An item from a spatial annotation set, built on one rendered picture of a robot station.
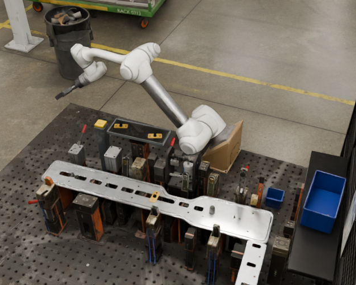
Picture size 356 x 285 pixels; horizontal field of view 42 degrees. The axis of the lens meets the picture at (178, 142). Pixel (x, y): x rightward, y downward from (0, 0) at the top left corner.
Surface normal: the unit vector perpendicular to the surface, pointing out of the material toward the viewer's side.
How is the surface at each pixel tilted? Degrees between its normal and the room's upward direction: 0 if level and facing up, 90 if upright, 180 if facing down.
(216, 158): 90
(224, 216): 0
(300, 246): 0
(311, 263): 0
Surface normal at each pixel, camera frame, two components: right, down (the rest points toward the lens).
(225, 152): -0.45, 0.59
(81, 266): -0.02, -0.75
